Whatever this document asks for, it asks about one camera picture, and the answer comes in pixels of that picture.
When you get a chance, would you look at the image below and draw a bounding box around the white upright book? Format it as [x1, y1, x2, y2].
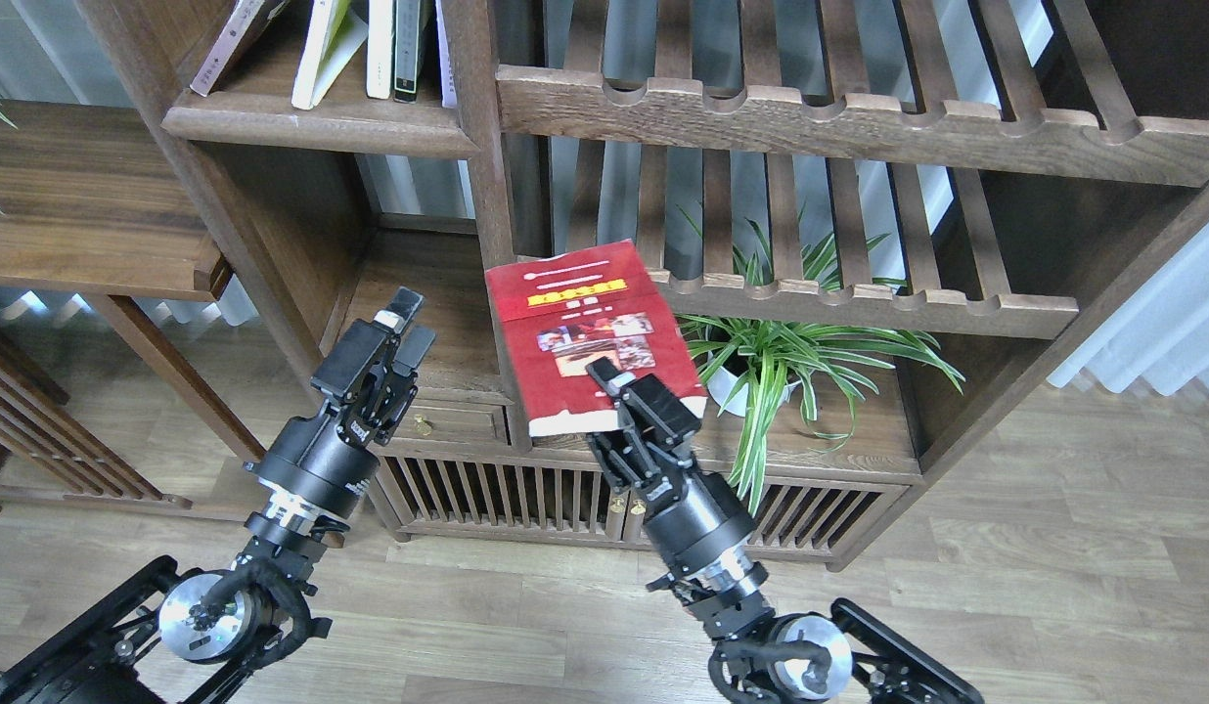
[366, 0, 397, 100]

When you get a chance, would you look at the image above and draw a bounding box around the wooden side table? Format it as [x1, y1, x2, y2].
[0, 99, 306, 525]

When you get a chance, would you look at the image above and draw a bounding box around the white book behind post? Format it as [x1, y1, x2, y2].
[434, 0, 458, 109]

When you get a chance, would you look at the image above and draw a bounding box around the wooden slatted rack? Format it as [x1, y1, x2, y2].
[0, 331, 193, 513]

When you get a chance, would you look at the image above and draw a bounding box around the yellow green cover book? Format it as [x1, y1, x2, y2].
[291, 1, 368, 110]

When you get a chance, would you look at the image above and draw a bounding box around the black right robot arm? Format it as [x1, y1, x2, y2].
[588, 358, 983, 703]

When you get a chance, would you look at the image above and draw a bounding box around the dark maroon cover book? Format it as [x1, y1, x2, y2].
[190, 1, 289, 97]

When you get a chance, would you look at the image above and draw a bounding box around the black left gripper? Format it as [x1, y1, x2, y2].
[250, 285, 436, 524]

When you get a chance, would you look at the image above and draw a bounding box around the white curtain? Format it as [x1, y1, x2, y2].
[1047, 223, 1209, 396]

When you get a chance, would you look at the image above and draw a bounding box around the red cover book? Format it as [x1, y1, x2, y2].
[485, 241, 708, 437]

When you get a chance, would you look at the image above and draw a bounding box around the dark green upright book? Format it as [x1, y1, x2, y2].
[391, 0, 433, 103]

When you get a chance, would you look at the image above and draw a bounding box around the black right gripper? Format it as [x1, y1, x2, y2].
[586, 357, 758, 588]

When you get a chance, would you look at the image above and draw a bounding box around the dark wooden bookshelf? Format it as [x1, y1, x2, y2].
[79, 1, 1209, 570]

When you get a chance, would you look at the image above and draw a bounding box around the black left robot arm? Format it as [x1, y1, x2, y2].
[0, 288, 434, 703]

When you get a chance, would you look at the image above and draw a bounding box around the green spider plant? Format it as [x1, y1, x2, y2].
[678, 207, 966, 514]

